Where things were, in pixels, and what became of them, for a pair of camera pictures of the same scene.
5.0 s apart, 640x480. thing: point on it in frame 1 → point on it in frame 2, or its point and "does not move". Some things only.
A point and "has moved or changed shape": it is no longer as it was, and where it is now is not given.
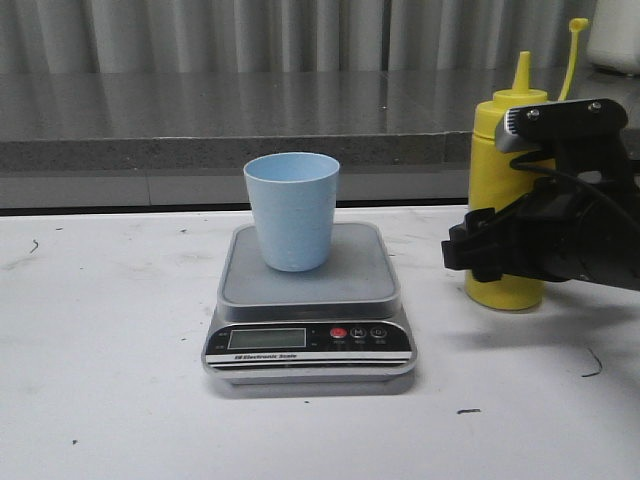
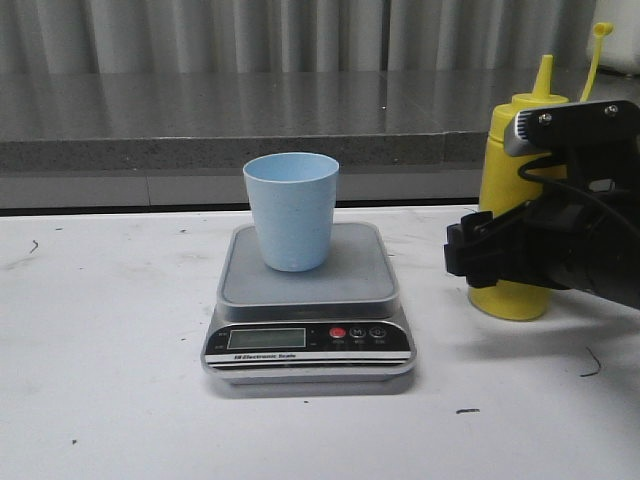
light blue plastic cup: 295,195 does not move
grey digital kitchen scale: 339,325 does not move
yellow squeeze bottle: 493,178 has moved or changed shape
